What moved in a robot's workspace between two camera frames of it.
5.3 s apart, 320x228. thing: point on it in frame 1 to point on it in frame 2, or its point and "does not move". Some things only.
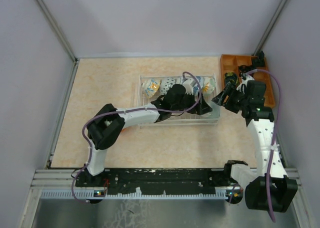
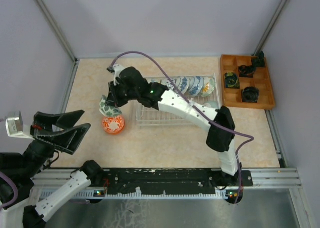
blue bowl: [166, 83] does not move
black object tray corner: [259, 61] does not move
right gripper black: [230, 90] to [113, 99]
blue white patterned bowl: [196, 86] does not move
